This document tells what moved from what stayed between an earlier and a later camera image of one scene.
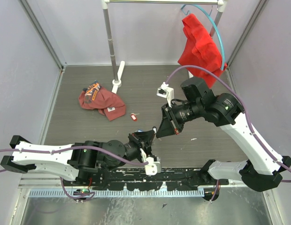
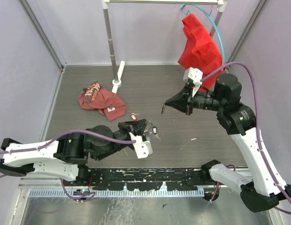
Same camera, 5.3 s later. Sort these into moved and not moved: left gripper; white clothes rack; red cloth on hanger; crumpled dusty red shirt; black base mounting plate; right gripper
Moved: right gripper; left gripper
Not moved: red cloth on hanger; black base mounting plate; white clothes rack; crumpled dusty red shirt
